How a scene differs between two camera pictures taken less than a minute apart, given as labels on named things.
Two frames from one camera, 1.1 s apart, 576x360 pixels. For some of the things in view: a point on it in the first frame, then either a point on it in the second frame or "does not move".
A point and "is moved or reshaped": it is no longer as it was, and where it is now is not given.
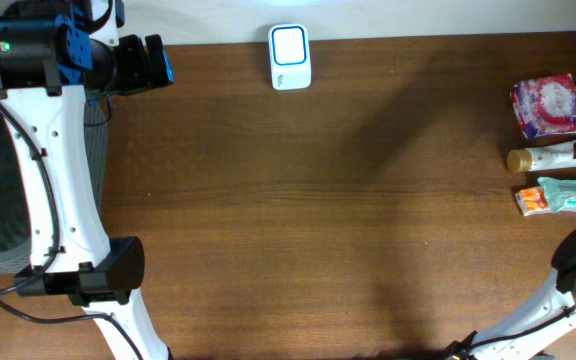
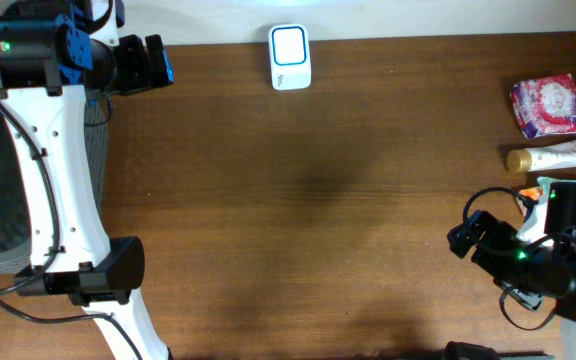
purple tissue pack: [549, 106] does not move
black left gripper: [141, 76] does not move
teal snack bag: [574, 195] is moved or reshaped
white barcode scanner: [289, 55] does not move
